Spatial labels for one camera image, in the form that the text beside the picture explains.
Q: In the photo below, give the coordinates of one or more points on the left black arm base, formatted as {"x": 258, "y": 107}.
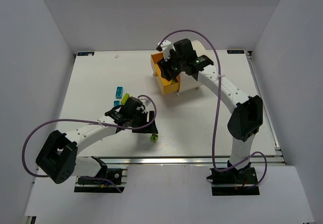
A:
{"x": 94, "y": 176}

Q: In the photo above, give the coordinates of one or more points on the small cyan lego brick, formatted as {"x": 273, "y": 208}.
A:
{"x": 116, "y": 103}

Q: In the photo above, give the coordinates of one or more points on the left blue corner label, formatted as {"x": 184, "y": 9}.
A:
{"x": 85, "y": 54}

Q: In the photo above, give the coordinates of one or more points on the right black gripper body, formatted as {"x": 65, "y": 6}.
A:
{"x": 166, "y": 66}

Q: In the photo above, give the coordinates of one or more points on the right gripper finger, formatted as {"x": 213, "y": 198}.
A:
{"x": 172, "y": 76}
{"x": 164, "y": 68}

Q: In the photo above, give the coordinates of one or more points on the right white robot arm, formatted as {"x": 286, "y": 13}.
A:
{"x": 184, "y": 65}

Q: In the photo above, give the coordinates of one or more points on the aluminium table rail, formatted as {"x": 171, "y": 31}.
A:
{"x": 221, "y": 162}

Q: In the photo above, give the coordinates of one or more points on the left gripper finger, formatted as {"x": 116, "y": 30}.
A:
{"x": 152, "y": 128}
{"x": 141, "y": 130}

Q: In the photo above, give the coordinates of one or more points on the cream cylindrical drawer cabinet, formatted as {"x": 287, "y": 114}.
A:
{"x": 188, "y": 82}

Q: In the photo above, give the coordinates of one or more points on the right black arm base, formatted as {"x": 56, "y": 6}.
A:
{"x": 230, "y": 183}

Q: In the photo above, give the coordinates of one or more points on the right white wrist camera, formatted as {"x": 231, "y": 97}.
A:
{"x": 165, "y": 46}

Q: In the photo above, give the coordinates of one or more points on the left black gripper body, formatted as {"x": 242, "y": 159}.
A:
{"x": 143, "y": 122}

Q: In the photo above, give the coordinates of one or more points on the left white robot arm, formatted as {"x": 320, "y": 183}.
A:
{"x": 59, "y": 157}

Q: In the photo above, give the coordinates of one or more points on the long lime lego brick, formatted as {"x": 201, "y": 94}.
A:
{"x": 125, "y": 98}

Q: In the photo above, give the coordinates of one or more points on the long cyan lego brick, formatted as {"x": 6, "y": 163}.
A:
{"x": 119, "y": 92}

